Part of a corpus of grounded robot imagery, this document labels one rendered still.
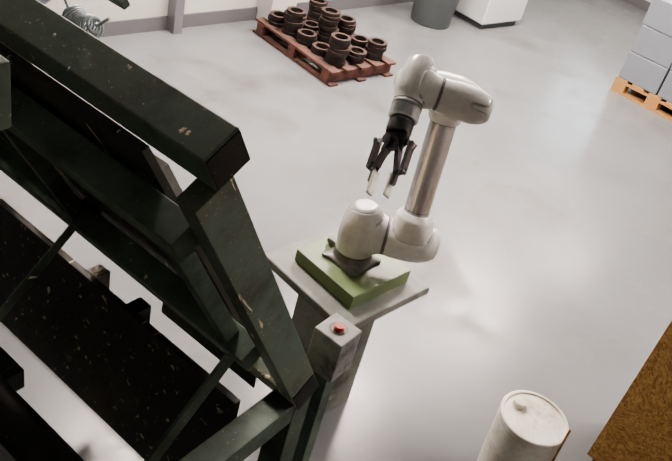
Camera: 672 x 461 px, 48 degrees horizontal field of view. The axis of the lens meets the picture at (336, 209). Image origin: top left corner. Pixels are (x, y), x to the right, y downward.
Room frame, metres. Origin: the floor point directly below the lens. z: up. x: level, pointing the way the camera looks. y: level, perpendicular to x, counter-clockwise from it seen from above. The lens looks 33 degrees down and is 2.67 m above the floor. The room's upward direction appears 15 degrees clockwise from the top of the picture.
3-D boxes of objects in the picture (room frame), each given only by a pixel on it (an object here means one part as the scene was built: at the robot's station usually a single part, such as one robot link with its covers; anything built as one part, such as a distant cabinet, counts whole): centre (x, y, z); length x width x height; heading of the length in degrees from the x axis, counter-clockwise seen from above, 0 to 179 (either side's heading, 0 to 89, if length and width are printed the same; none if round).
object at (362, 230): (2.49, -0.12, 0.98); 0.18 x 0.16 x 0.22; 89
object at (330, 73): (6.44, 0.49, 0.20); 1.13 x 0.80 x 0.41; 51
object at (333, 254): (2.50, -0.10, 0.84); 0.22 x 0.18 x 0.06; 56
